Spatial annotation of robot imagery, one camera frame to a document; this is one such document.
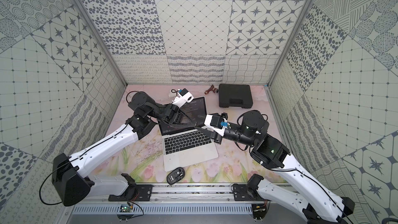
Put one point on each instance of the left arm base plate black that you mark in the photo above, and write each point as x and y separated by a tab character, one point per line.
140	193

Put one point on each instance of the aluminium mounting rail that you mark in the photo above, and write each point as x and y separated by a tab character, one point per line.
192	193

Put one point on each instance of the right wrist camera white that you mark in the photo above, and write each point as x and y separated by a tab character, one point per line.
216	123

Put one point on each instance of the silver laptop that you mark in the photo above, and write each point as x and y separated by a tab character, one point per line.
184	146

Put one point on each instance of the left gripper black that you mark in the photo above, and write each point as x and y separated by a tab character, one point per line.
173	115

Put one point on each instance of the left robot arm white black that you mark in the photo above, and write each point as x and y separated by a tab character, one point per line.
70	175

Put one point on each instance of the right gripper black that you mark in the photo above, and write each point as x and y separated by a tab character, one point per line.
212	135

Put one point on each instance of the black plastic tool case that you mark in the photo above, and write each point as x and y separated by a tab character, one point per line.
231	95

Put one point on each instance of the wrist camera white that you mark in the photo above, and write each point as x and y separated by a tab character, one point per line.
216	123
183	96

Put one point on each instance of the small red brown object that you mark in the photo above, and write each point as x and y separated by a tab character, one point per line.
212	88

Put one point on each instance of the black wireless mouse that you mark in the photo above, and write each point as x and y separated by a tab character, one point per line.
175	176

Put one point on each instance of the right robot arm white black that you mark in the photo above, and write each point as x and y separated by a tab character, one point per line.
311	201

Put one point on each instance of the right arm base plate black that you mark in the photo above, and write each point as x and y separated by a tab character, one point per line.
242	193

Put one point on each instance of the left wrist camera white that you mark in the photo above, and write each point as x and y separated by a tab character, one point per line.
183	96

